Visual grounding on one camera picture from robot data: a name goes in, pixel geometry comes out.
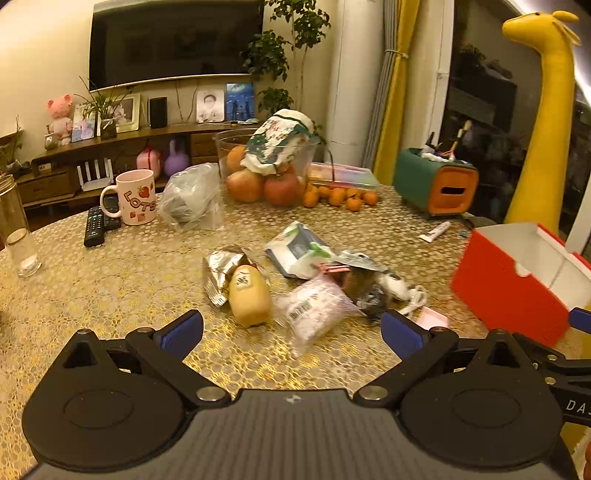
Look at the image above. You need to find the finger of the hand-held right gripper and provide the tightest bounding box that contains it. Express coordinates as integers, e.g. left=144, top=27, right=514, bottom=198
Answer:
left=512, top=332, right=591, bottom=386
left=568, top=307, right=591, bottom=333

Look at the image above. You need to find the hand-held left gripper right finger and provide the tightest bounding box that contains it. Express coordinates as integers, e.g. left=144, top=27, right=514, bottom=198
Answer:
left=353, top=309, right=539, bottom=409

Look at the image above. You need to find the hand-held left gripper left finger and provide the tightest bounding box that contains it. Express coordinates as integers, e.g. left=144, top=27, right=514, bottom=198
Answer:
left=48, top=309, right=232, bottom=409

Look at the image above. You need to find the pale pink card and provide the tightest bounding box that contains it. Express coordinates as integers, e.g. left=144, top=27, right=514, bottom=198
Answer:
left=416, top=307, right=451, bottom=329

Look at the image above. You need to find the white charger with cable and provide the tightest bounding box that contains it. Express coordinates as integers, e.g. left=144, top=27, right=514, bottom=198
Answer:
left=379, top=272, right=428, bottom=317

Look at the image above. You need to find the silver foil packet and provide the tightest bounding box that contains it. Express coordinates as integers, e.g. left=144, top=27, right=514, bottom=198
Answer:
left=203, top=247, right=259, bottom=308

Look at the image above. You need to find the dark snack packet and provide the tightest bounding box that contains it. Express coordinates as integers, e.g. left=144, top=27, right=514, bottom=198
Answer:
left=339, top=249, right=393, bottom=319

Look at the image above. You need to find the beige squeeze bottle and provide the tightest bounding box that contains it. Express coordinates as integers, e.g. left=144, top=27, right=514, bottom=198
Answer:
left=228, top=264, right=273, bottom=328

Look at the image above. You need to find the red cardboard box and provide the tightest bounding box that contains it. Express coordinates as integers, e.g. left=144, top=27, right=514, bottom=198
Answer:
left=450, top=222, right=591, bottom=347

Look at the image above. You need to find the clear packet with barcode label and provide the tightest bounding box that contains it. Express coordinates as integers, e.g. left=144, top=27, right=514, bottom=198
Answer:
left=274, top=272, right=365, bottom=356

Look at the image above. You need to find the white and blue pouch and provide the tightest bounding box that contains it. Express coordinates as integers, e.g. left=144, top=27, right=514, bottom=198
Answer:
left=264, top=222, right=335, bottom=280

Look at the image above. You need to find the gold lace desktop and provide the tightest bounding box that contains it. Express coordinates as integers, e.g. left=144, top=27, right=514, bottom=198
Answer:
left=0, top=182, right=573, bottom=467

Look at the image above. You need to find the white tube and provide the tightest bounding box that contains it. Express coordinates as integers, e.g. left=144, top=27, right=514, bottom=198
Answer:
left=419, top=220, right=452, bottom=244

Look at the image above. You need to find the black remote control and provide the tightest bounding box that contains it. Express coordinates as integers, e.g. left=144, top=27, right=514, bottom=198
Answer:
left=102, top=194, right=123, bottom=232
left=83, top=206, right=109, bottom=247

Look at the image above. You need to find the clear plastic bag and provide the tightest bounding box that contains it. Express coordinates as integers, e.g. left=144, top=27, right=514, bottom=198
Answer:
left=159, top=162, right=227, bottom=232

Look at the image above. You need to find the pink mug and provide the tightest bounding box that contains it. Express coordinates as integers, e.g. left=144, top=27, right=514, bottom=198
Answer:
left=100, top=169, right=158, bottom=226

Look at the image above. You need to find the green and orange organizer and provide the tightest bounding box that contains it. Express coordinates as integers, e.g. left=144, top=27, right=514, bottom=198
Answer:
left=393, top=148, right=479, bottom=220

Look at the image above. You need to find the pile of small tangerines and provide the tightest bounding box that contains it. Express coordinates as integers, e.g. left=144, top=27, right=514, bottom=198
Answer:
left=302, top=182, right=379, bottom=212

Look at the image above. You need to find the red apple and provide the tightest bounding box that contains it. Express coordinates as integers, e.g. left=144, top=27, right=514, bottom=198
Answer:
left=264, top=173, right=301, bottom=207
left=225, top=169, right=265, bottom=204

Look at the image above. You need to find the purple kettlebell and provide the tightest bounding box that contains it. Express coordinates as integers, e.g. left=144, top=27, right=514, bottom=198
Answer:
left=164, top=138, right=191, bottom=178

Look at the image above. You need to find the clear plastic flat case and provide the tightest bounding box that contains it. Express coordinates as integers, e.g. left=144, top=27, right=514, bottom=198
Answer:
left=307, top=161, right=383, bottom=190

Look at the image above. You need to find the pink bag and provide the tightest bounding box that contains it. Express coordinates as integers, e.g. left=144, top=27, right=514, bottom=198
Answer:
left=136, top=146, right=163, bottom=181

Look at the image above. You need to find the white router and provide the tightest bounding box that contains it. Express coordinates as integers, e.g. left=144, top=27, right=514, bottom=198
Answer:
left=75, top=158, right=116, bottom=192

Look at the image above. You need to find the yellow giraffe figure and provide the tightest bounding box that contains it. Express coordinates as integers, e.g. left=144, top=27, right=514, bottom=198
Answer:
left=502, top=10, right=583, bottom=238

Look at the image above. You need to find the clear glass bottle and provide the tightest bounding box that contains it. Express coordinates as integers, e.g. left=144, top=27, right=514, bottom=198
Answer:
left=0, top=174, right=42, bottom=278

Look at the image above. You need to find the wooden television cabinet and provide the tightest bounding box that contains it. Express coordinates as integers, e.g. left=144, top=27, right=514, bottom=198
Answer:
left=14, top=121, right=259, bottom=208

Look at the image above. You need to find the glass fruit bowl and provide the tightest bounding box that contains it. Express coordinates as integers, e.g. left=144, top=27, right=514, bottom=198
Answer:
left=213, top=129, right=324, bottom=204

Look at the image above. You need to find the makeup brush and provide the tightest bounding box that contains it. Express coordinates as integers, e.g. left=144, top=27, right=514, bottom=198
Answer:
left=450, top=120, right=472, bottom=155

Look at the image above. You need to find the green and white printed bag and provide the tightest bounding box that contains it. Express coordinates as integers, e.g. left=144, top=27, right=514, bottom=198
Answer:
left=240, top=109, right=319, bottom=176

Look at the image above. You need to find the potted grass plant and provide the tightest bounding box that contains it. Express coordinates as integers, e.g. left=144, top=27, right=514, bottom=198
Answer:
left=74, top=76, right=134, bottom=140

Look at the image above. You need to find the black speaker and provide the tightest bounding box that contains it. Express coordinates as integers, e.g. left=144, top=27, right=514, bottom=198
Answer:
left=148, top=96, right=168, bottom=129

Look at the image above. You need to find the yellow curtain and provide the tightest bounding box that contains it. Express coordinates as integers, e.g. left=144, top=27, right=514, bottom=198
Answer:
left=374, top=0, right=421, bottom=185

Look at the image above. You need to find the small photo card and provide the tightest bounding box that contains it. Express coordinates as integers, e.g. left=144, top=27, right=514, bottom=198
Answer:
left=71, top=104, right=98, bottom=143

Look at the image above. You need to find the portrait sketch picture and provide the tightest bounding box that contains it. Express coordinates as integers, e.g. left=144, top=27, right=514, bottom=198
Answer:
left=196, top=89, right=225, bottom=123

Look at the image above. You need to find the blue picture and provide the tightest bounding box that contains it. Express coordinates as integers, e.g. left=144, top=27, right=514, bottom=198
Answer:
left=225, top=83, right=256, bottom=123

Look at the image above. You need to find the white column air conditioner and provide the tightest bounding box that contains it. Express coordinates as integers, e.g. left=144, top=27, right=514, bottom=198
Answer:
left=325, top=0, right=386, bottom=169

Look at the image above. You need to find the pink plush bear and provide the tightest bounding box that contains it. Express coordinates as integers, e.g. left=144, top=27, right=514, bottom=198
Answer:
left=45, top=95, right=75, bottom=139

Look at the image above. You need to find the grey curtain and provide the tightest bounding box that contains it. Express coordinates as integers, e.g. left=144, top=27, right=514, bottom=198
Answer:
left=362, top=0, right=400, bottom=169

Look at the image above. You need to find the glass sliding door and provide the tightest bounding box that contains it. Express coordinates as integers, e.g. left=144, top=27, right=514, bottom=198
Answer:
left=438, top=0, right=591, bottom=259

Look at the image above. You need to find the tall potted tree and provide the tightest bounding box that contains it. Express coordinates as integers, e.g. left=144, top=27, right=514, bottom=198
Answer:
left=240, top=0, right=331, bottom=125

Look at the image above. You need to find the television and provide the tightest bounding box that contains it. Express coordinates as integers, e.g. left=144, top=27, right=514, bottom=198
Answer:
left=89, top=0, right=264, bottom=89

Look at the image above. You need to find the white photo frame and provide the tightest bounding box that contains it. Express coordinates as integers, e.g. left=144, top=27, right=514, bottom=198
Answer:
left=99, top=93, right=141, bottom=134

